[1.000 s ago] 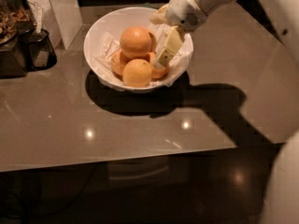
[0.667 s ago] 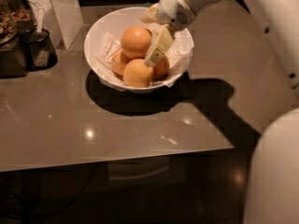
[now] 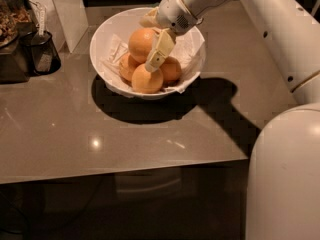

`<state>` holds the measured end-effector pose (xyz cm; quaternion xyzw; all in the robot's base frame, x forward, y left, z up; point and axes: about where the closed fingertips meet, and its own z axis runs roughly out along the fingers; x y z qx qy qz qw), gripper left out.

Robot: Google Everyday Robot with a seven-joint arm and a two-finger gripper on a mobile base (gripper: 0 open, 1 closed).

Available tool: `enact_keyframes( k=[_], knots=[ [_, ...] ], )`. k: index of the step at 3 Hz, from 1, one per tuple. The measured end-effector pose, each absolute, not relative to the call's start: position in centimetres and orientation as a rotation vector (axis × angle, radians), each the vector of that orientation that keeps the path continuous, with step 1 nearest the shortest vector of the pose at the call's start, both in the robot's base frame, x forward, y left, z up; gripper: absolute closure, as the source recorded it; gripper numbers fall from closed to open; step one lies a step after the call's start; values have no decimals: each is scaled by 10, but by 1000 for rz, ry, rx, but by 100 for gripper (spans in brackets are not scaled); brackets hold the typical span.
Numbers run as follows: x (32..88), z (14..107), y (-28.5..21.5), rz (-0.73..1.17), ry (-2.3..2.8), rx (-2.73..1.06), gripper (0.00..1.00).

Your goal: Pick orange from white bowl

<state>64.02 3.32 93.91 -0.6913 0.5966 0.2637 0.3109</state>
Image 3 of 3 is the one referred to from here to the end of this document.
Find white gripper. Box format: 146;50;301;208
139;0;203;72

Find white bowl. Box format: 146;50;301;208
90;7;206;100

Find orange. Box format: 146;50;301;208
131;64;164;94
119;52;140;82
128;28;156;63
160;57;182;83

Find white upright board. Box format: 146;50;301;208
30;0;88;53

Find white sachets in cup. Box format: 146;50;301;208
35;2;46;36

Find white paper napkin liner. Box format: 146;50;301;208
90;28;206;100

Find black mesh cup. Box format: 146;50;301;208
20;31;61;75

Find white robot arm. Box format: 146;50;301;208
140;0;320;240

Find dark snack tray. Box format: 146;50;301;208
0;0;35;84

